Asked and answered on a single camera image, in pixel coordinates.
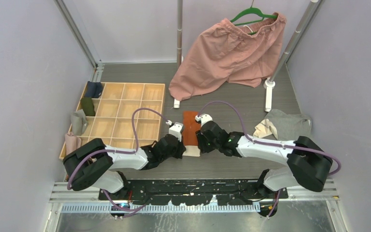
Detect grey underwear on table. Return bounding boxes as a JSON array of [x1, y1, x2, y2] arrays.
[[264, 109, 312, 141]]

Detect dark green rolled underwear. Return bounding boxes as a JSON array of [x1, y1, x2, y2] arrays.
[[80, 97, 96, 116]]

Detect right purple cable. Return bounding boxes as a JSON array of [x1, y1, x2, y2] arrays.
[[197, 101, 342, 219]]

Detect purple cable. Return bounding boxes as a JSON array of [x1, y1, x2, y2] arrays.
[[197, 101, 342, 219], [67, 107, 172, 218]]

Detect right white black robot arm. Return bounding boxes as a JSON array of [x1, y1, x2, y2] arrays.
[[196, 121, 333, 198]]

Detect metal rack pole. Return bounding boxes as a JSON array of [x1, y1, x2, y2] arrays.
[[263, 0, 322, 112], [174, 0, 184, 109]]

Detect pink rolled underwear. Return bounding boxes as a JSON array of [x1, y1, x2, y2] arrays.
[[65, 132, 82, 155]]

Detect pink shorts on hanger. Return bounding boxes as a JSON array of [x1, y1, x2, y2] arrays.
[[169, 13, 286, 101]]

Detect centre metal rack pole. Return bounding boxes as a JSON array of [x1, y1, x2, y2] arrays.
[[174, 0, 184, 109]]

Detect navy rolled underwear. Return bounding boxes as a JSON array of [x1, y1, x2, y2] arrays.
[[84, 81, 103, 99]]

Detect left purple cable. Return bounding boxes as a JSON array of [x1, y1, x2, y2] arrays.
[[67, 107, 172, 218]]

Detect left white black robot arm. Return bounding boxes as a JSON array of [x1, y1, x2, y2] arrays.
[[63, 134, 186, 200]]

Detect left aluminium frame post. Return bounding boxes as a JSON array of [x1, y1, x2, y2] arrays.
[[54, 0, 104, 82]]

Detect orange white underwear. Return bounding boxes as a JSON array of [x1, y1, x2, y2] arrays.
[[182, 111, 200, 157]]

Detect green clothes hanger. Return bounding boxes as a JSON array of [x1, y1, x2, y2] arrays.
[[230, 0, 278, 28]]

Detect beige underwear on table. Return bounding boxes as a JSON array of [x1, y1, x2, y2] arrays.
[[253, 119, 278, 139]]

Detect right metal rack pole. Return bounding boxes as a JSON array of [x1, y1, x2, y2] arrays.
[[263, 0, 322, 112]]

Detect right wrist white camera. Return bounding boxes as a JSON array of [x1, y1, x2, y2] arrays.
[[195, 114, 213, 125]]

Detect wrist white camera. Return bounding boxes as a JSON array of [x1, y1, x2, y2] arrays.
[[195, 114, 213, 125], [166, 120, 184, 142]]

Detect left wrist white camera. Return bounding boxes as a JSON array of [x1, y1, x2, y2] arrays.
[[166, 120, 184, 142]]

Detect wooden compartment tray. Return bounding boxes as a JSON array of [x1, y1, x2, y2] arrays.
[[79, 82, 165, 148]]

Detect grey rolled underwear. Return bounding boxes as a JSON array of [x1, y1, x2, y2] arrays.
[[70, 109, 88, 136]]

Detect slotted aluminium cable duct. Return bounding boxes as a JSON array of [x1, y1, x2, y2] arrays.
[[61, 202, 260, 213]]

